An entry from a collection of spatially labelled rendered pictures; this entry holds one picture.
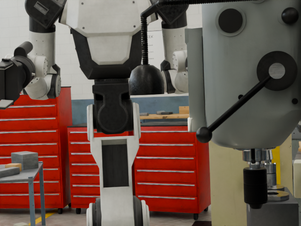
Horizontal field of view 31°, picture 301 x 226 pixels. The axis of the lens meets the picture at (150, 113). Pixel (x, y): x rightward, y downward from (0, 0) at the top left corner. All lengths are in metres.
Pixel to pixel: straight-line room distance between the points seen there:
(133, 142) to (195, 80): 0.71
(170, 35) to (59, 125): 4.44
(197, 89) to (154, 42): 9.31
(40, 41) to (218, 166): 1.35
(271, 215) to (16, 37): 10.22
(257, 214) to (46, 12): 0.94
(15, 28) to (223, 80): 10.50
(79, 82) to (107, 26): 9.07
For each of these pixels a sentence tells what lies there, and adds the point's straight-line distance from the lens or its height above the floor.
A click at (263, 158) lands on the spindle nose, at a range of 1.11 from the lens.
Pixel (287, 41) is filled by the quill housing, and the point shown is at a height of 1.51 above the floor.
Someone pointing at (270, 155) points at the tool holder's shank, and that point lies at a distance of 1.57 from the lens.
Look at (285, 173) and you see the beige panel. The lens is 2.87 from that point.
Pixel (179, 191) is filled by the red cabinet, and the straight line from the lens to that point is 5.80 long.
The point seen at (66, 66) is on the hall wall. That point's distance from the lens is 10.94.
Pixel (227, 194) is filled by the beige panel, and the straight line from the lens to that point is 2.91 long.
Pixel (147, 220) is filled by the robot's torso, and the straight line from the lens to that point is 1.78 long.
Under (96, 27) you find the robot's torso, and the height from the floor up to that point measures 1.63.
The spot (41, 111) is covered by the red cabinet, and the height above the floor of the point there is 1.18.
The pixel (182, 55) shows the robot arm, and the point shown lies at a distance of 1.67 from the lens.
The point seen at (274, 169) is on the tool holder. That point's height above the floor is 1.19.
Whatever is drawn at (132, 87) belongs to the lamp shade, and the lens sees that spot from 1.09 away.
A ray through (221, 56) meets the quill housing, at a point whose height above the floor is 1.49.
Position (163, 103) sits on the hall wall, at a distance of 10.35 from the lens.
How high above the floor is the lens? 1.44
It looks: 3 degrees down
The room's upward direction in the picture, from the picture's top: 2 degrees counter-clockwise
